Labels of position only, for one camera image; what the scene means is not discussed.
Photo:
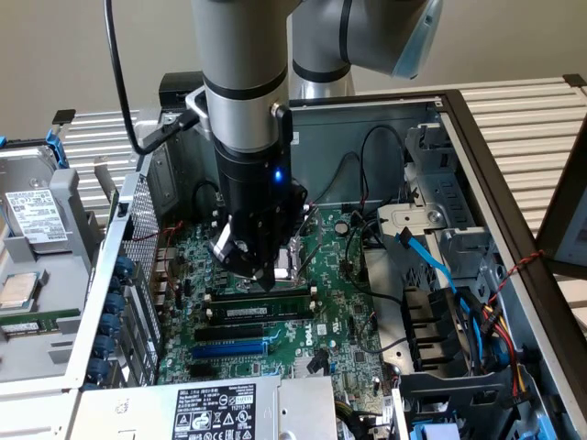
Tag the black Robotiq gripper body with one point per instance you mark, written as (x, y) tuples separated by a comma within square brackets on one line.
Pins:
[(252, 183)]

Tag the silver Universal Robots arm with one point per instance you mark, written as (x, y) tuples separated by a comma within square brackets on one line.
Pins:
[(243, 55)]

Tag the metal socket cover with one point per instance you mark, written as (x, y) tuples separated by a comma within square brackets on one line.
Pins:
[(314, 224)]

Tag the open metal PC case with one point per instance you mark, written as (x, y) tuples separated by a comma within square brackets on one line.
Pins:
[(321, 174)]

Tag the CPU socket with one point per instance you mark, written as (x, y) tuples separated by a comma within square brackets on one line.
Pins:
[(286, 270)]

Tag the silver coin cell battery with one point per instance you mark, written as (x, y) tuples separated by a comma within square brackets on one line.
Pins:
[(341, 226)]

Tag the white case sticker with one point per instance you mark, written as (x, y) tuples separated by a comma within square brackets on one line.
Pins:
[(295, 137)]

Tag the long black expansion slot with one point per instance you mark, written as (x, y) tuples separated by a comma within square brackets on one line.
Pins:
[(229, 332)]

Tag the metal rear port block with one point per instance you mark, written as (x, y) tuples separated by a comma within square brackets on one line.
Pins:
[(164, 275)]

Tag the green Dell motherboard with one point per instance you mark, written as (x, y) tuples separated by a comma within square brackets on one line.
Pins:
[(339, 279)]

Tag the blue expansion slot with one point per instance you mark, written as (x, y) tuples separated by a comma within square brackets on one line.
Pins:
[(229, 350)]

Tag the blue card retainer clip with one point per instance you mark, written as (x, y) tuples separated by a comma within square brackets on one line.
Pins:
[(107, 347), (111, 324), (116, 303), (125, 268), (99, 370)]

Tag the short black expansion slot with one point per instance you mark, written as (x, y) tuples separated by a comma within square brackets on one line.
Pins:
[(201, 370)]

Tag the black box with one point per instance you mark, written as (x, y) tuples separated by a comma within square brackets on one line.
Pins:
[(176, 84)]

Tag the metal disk bay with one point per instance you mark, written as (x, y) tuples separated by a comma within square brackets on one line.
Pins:
[(440, 183)]

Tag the grey parts rack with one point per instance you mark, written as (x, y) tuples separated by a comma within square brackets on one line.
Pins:
[(69, 275)]

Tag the grey power supply unit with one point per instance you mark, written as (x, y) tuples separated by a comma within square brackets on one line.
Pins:
[(137, 408)]

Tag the black plastic fan shroud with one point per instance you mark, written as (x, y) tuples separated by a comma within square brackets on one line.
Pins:
[(431, 321)]

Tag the black table end cap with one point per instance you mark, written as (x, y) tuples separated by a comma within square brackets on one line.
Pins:
[(574, 80), (63, 116)]

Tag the silver hard disk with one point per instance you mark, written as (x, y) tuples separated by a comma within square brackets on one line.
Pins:
[(36, 215)]

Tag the silver CPU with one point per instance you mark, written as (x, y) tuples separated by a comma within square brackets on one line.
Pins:
[(16, 291)]

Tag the dark framed grey panel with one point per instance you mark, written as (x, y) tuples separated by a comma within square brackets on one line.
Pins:
[(557, 220)]

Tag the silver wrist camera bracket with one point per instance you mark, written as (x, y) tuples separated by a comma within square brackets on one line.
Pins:
[(197, 107)]

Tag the graphics card with metal bracket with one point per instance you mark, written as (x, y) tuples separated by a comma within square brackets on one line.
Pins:
[(104, 176)]

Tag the blue disk caddy rail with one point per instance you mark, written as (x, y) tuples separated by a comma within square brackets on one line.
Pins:
[(57, 146)]

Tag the dark grey plastic bracket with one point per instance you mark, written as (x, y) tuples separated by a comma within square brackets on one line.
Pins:
[(458, 389)]

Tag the blue plastic drive rail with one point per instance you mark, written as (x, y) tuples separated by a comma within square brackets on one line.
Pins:
[(433, 432)]

